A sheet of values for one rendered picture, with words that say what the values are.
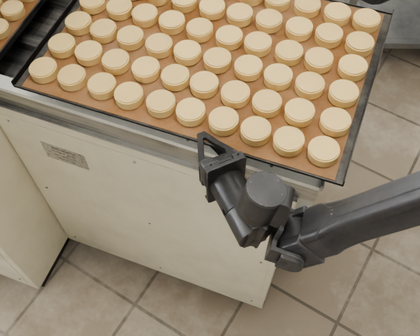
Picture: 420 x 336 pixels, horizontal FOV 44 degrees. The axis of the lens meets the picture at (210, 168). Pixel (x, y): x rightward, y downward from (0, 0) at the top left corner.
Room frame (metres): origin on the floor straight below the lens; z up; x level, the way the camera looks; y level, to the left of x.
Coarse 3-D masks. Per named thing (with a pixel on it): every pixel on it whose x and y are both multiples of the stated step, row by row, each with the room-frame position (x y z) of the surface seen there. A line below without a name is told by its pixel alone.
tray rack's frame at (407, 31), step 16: (336, 0) 1.77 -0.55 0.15; (400, 0) 1.77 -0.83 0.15; (416, 0) 1.77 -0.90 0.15; (400, 16) 1.67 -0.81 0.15; (416, 16) 1.67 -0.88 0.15; (400, 32) 1.58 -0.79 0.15; (416, 32) 1.58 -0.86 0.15; (384, 48) 1.51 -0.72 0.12; (400, 48) 1.51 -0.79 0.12; (416, 48) 1.51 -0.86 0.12
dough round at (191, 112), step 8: (184, 104) 0.53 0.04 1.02; (192, 104) 0.53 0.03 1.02; (200, 104) 0.53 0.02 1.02; (176, 112) 0.51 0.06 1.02; (184, 112) 0.51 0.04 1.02; (192, 112) 0.51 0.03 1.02; (200, 112) 0.51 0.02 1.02; (184, 120) 0.50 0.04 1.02; (192, 120) 0.50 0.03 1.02; (200, 120) 0.50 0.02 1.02
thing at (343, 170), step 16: (64, 16) 0.77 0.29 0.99; (384, 16) 0.75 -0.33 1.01; (48, 32) 0.71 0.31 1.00; (384, 32) 0.71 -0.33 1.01; (48, 48) 0.69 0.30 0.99; (16, 80) 0.60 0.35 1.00; (368, 80) 0.59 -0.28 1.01; (48, 96) 0.57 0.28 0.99; (368, 96) 0.54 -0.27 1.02; (160, 128) 0.50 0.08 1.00; (352, 128) 0.49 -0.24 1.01; (208, 144) 0.46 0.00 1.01; (352, 144) 0.46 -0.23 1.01; (256, 160) 0.43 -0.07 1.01; (336, 176) 0.40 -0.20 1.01
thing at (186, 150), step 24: (0, 96) 0.67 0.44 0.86; (24, 96) 0.65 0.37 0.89; (72, 120) 0.61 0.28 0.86; (96, 120) 0.59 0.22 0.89; (120, 120) 0.58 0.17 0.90; (144, 144) 0.56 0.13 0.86; (168, 144) 0.54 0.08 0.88; (192, 144) 0.53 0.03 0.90; (264, 168) 0.48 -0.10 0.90; (312, 192) 0.44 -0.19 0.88
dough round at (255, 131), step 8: (248, 120) 0.49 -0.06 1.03; (256, 120) 0.49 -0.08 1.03; (264, 120) 0.49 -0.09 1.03; (248, 128) 0.48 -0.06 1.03; (256, 128) 0.48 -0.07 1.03; (264, 128) 0.48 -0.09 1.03; (248, 136) 0.46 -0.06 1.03; (256, 136) 0.46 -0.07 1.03; (264, 136) 0.46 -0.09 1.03; (248, 144) 0.46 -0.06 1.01; (256, 144) 0.45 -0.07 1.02; (264, 144) 0.46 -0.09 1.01
